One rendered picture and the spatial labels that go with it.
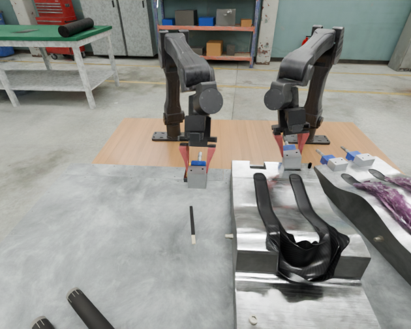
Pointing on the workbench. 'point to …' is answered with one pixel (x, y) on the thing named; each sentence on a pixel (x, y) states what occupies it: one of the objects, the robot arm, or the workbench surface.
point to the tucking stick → (192, 225)
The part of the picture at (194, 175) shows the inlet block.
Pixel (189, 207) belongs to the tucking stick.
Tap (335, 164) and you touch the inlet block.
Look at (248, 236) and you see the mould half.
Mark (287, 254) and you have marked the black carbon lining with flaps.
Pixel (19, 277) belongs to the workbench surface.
